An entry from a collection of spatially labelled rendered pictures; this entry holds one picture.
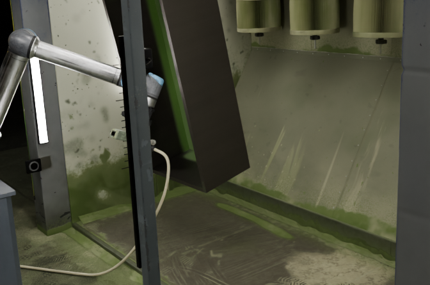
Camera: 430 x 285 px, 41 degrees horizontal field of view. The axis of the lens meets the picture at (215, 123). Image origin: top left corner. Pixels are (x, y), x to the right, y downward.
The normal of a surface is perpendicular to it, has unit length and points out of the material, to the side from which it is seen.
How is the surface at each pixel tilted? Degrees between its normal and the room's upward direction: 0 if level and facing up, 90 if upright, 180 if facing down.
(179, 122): 90
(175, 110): 90
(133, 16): 90
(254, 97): 57
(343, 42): 90
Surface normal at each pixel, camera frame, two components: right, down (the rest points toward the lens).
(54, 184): 0.62, 0.15
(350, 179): -0.68, -0.39
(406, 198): -0.79, 0.18
